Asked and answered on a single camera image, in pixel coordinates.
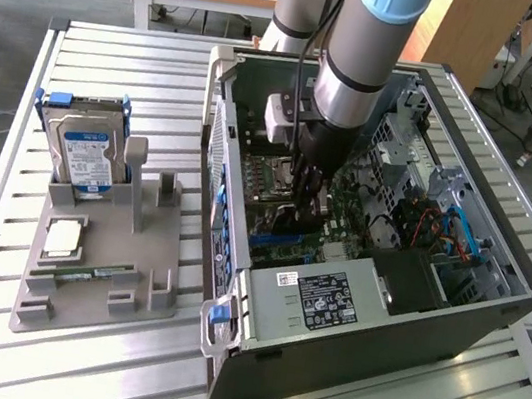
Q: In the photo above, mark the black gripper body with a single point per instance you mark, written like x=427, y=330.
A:
x=327, y=146

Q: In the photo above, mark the black graphics card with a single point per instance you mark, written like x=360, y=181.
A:
x=283, y=220

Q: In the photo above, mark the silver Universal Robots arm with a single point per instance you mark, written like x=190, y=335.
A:
x=366, y=48

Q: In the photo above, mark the metal CPU socket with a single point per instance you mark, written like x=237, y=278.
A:
x=280, y=176

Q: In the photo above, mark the green motherboard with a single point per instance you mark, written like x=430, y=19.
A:
x=346, y=207

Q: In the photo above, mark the green RAM stick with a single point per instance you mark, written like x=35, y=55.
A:
x=267, y=206
x=82, y=275

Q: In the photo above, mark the blue expansion slot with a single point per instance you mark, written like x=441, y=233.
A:
x=274, y=240

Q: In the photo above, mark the metal disk bay cage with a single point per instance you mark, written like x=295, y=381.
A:
x=394, y=159

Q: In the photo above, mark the blue slot latch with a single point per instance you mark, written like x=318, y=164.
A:
x=220, y=194

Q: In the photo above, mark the grey power supply unit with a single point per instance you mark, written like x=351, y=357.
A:
x=273, y=312

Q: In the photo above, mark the blue case release latch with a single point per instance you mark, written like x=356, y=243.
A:
x=219, y=314

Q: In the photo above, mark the black open PC case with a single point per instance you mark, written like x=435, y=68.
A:
x=344, y=374

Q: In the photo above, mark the white electronics box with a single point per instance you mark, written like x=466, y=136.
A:
x=494, y=68

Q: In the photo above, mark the wooden cabinet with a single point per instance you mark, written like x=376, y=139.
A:
x=474, y=35

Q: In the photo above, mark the grey parts rack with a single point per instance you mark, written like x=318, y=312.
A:
x=102, y=244

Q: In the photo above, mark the hard disk with blue caddy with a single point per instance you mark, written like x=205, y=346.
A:
x=85, y=156

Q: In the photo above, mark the silver CPU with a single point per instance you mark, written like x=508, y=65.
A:
x=62, y=240

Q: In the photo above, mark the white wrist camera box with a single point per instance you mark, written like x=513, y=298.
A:
x=281, y=121

